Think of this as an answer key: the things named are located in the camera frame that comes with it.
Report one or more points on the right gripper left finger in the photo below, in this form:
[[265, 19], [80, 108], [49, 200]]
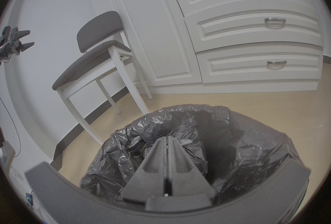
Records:
[[137, 186]]

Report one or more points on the white chair dark grey seat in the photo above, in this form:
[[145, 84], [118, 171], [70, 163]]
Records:
[[100, 26]]

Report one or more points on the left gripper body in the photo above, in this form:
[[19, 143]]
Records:
[[14, 39]]

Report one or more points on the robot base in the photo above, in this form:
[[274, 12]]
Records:
[[7, 151]]

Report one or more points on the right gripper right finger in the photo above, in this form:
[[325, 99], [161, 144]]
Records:
[[199, 186]]

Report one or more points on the black plastic bag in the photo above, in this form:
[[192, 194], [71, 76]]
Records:
[[245, 145]]

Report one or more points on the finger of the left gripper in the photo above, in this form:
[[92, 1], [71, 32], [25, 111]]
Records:
[[25, 46], [22, 33]]

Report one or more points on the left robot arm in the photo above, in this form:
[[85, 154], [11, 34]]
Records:
[[4, 49]]

